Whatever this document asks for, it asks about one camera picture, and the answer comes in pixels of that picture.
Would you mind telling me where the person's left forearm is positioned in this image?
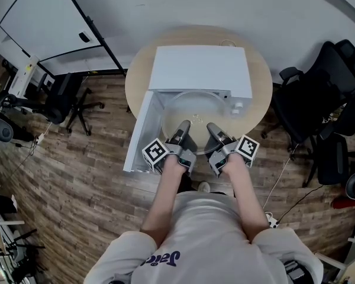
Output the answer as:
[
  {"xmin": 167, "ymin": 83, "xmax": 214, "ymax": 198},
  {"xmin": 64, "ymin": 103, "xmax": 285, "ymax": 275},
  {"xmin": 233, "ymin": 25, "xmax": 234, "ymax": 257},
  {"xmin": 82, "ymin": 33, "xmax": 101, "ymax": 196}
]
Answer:
[{"xmin": 140, "ymin": 155, "xmax": 188, "ymax": 249}]

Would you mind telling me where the black swivel office chair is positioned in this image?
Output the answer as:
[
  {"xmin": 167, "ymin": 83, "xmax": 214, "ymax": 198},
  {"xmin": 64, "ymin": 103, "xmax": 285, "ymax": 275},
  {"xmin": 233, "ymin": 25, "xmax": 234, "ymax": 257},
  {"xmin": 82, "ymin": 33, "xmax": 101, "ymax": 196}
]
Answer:
[{"xmin": 32, "ymin": 72, "xmax": 106, "ymax": 137}]

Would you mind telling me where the black floor cable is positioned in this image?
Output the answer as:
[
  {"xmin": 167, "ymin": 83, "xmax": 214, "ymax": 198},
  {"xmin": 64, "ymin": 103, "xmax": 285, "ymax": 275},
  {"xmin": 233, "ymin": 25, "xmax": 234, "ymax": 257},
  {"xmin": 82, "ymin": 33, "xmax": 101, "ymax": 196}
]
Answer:
[{"xmin": 276, "ymin": 184, "xmax": 325, "ymax": 223}]

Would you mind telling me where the white tower appliance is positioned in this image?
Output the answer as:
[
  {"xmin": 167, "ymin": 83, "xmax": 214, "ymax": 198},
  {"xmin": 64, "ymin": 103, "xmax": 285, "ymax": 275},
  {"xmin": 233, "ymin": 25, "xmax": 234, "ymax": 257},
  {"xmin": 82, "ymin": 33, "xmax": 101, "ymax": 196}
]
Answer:
[{"xmin": 9, "ymin": 54, "xmax": 41, "ymax": 99}]

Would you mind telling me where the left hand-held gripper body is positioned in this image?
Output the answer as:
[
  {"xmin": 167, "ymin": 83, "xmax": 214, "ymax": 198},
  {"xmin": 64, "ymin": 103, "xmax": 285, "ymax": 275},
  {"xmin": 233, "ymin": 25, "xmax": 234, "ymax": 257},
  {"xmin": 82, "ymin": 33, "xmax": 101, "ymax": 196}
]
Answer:
[{"xmin": 141, "ymin": 138, "xmax": 198, "ymax": 178}]

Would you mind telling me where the person's grey t-shirt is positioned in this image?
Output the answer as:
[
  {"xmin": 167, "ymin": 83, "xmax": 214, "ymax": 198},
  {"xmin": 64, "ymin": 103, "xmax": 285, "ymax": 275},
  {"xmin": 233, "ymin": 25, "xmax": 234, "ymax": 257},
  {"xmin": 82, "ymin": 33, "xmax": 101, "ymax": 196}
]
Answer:
[{"xmin": 82, "ymin": 190, "xmax": 325, "ymax": 284}]

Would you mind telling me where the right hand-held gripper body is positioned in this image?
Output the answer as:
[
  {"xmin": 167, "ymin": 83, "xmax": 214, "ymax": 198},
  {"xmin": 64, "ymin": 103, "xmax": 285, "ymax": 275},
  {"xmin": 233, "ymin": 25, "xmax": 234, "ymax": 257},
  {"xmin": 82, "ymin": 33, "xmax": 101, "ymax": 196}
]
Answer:
[{"xmin": 207, "ymin": 134, "xmax": 261, "ymax": 179}]

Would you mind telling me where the person's right forearm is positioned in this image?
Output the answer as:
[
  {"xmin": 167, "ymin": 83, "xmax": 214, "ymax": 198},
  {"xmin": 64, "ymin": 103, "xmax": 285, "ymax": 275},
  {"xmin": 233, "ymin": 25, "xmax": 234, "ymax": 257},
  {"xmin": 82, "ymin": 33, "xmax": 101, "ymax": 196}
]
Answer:
[{"xmin": 224, "ymin": 154, "xmax": 270, "ymax": 245}]

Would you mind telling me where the white desk frame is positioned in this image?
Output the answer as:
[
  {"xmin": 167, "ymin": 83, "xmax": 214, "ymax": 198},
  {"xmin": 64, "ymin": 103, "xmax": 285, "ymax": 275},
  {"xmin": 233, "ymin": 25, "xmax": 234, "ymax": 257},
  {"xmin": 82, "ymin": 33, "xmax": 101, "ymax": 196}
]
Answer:
[{"xmin": 313, "ymin": 235, "xmax": 355, "ymax": 284}]

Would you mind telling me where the red bar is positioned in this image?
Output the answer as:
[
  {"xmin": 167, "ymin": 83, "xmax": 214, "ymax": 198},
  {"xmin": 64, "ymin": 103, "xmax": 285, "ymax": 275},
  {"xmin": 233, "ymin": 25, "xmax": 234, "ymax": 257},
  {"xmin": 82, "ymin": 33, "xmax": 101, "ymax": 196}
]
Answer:
[{"xmin": 331, "ymin": 198, "xmax": 355, "ymax": 210}]

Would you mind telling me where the white microwave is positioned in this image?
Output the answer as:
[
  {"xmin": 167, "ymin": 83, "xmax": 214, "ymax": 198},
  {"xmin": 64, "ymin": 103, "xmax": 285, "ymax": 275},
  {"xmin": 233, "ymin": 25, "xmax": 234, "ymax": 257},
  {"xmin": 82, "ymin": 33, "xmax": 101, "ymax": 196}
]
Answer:
[{"xmin": 123, "ymin": 46, "xmax": 253, "ymax": 174}]

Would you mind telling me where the black exercise machine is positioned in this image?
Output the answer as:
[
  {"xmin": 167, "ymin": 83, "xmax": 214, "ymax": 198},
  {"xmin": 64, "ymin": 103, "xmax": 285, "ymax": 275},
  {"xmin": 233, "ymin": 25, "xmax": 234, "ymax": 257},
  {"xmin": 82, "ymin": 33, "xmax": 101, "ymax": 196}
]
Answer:
[{"xmin": 0, "ymin": 92, "xmax": 28, "ymax": 143}]

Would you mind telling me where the glass turntable plate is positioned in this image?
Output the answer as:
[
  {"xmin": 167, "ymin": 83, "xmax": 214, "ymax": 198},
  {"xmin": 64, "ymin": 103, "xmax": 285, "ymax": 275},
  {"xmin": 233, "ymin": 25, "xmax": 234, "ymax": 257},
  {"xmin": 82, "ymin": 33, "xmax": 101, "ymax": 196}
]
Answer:
[{"xmin": 160, "ymin": 90, "xmax": 226, "ymax": 156}]

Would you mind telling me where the black-framed whiteboard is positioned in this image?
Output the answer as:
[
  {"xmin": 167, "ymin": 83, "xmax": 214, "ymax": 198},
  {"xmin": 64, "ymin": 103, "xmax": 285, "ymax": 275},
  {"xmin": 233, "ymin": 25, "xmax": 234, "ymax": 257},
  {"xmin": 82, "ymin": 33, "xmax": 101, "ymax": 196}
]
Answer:
[{"xmin": 0, "ymin": 0, "xmax": 128, "ymax": 77}]

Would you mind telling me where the black waist device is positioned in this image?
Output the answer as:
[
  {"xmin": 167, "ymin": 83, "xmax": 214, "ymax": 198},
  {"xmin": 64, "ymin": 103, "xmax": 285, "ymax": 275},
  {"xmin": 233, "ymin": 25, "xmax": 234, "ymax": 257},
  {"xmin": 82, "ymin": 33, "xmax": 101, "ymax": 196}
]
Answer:
[{"xmin": 283, "ymin": 260, "xmax": 306, "ymax": 281}]

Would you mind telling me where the black mesh office chair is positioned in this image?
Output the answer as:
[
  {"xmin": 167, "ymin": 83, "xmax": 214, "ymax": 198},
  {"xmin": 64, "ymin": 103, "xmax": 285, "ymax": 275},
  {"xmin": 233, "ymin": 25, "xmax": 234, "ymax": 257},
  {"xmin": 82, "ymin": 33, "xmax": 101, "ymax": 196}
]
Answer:
[{"xmin": 260, "ymin": 39, "xmax": 355, "ymax": 149}]

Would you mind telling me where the white power cable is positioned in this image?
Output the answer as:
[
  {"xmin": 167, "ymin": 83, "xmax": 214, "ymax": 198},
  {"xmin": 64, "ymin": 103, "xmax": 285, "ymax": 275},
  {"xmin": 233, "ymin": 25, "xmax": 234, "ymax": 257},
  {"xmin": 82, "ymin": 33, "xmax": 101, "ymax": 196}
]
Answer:
[{"xmin": 262, "ymin": 149, "xmax": 294, "ymax": 216}]

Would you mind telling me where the black padded office chair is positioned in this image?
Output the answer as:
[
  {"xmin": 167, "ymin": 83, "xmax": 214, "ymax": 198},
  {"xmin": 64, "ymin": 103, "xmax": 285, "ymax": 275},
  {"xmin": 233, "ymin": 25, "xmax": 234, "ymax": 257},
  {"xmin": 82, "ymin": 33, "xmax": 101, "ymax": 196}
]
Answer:
[{"xmin": 302, "ymin": 98, "xmax": 355, "ymax": 188}]

